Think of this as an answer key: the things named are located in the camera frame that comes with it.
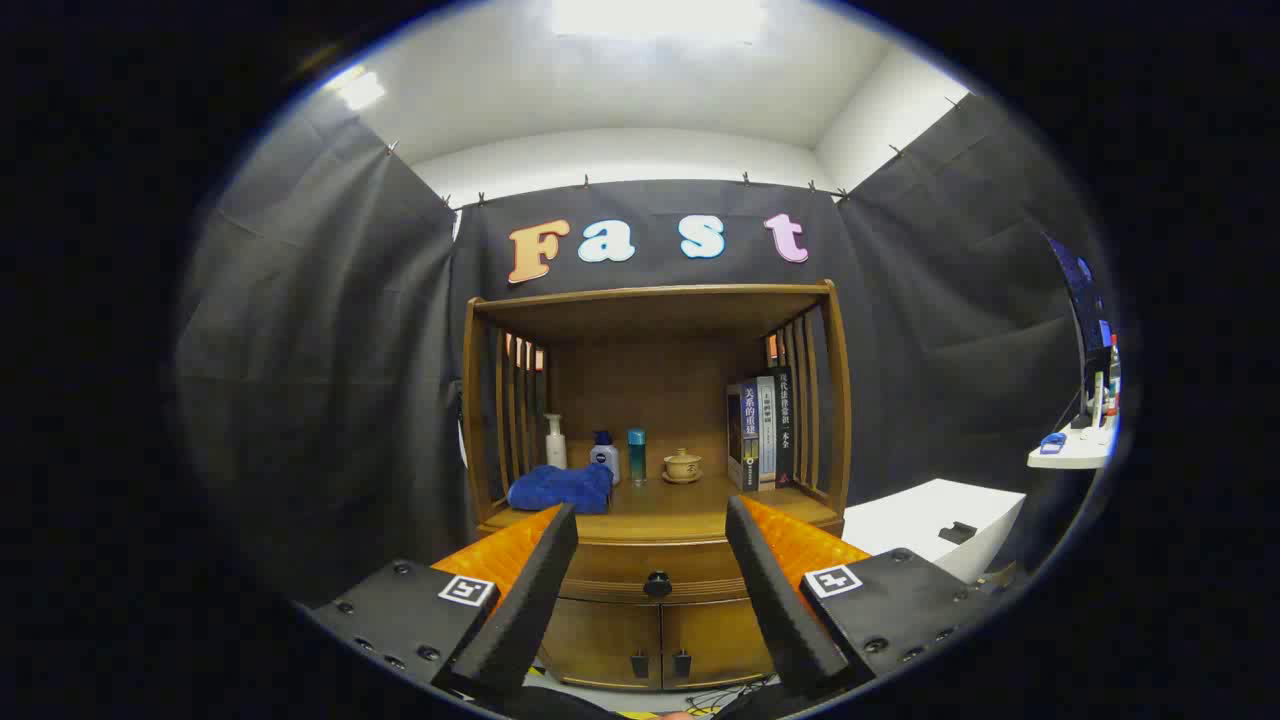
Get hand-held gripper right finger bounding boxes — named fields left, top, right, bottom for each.
left=725, top=495, right=1006, bottom=701

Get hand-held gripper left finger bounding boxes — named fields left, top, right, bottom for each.
left=305, top=503, right=579, bottom=701

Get wooden drawer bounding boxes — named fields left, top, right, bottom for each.
left=555, top=540, right=749, bottom=604

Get wooden cabinet door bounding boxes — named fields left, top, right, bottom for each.
left=540, top=597, right=663, bottom=691
left=660, top=598, right=776, bottom=689

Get wooden countertop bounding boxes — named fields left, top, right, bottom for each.
left=480, top=470, right=843, bottom=546

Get wooden cabinet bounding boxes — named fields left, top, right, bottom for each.
left=460, top=280, right=853, bottom=693

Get blue towel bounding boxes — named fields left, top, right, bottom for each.
left=507, top=463, right=614, bottom=516

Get white box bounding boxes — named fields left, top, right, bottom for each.
left=842, top=478, right=1027, bottom=585

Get book with blue spine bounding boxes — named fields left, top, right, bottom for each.
left=726, top=382, right=761, bottom=492

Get book with white spine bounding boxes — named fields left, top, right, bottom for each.
left=756, top=375, right=778, bottom=490

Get book with black spine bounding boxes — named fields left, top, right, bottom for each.
left=771, top=367, right=797, bottom=488

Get black backdrop cloth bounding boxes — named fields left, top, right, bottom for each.
left=175, top=85, right=1116, bottom=611

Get computer monitor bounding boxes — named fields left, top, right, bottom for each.
left=1045, top=233, right=1113, bottom=429

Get small ceiling light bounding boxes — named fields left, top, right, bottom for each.
left=335, top=68, right=387, bottom=111

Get large ceiling light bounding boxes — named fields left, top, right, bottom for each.
left=550, top=0, right=769, bottom=46

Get floor cables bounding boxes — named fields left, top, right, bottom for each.
left=685, top=685, right=771, bottom=716

